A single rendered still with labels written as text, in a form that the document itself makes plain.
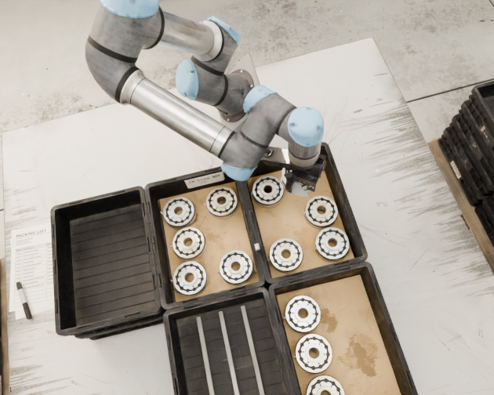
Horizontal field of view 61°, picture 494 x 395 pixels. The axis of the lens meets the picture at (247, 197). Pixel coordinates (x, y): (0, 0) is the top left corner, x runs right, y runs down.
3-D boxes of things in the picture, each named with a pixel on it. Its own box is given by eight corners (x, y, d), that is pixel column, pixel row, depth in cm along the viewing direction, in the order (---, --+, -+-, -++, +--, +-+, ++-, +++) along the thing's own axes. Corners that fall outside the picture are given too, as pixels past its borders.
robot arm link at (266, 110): (229, 124, 95) (265, 150, 92) (252, 80, 91) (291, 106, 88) (245, 124, 102) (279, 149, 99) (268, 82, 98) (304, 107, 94)
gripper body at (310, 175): (314, 193, 109) (317, 175, 98) (283, 182, 111) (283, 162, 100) (325, 169, 111) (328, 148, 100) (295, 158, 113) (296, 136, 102)
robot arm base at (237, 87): (217, 96, 156) (196, 88, 149) (241, 66, 148) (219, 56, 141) (230, 125, 149) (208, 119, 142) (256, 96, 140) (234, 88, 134)
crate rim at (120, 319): (53, 209, 132) (49, 206, 130) (145, 187, 133) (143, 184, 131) (59, 338, 117) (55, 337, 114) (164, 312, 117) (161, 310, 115)
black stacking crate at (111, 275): (67, 219, 141) (51, 208, 131) (153, 199, 142) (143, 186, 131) (75, 339, 126) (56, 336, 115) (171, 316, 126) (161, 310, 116)
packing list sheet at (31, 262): (6, 232, 153) (5, 231, 152) (68, 215, 154) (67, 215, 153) (9, 321, 140) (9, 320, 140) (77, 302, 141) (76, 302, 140)
